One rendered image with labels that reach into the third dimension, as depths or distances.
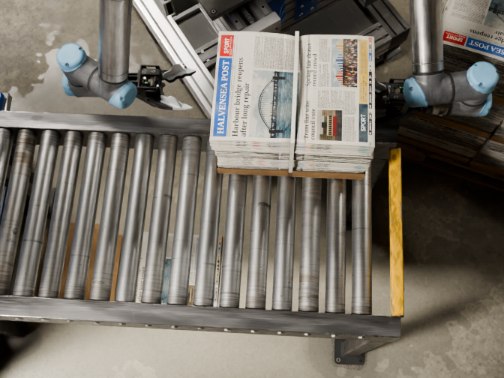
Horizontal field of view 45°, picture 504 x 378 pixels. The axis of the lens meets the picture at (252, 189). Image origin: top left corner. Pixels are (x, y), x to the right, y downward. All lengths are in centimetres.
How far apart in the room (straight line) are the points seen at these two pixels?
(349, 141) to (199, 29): 125
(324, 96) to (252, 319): 56
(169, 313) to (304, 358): 88
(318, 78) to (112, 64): 50
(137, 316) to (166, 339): 80
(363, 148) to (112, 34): 63
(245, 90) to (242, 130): 10
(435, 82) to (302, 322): 67
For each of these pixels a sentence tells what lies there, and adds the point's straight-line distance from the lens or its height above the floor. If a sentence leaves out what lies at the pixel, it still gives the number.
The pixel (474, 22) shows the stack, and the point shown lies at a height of 83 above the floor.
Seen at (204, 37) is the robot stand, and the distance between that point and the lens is 249.
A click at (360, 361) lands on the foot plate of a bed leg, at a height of 0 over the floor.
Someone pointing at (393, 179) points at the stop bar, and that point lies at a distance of 159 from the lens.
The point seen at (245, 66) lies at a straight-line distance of 146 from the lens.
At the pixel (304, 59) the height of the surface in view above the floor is 103.
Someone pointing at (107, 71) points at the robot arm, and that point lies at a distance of 156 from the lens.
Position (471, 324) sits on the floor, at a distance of 242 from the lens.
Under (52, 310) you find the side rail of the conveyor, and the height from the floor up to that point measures 80.
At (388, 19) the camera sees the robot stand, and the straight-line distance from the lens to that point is 253.
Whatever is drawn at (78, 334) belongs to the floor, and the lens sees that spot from 242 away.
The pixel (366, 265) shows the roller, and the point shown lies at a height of 80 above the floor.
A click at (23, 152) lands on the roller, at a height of 80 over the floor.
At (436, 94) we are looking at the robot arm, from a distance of 159.
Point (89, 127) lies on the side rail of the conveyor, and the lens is 171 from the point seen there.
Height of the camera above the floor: 230
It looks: 72 degrees down
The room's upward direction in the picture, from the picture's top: 6 degrees counter-clockwise
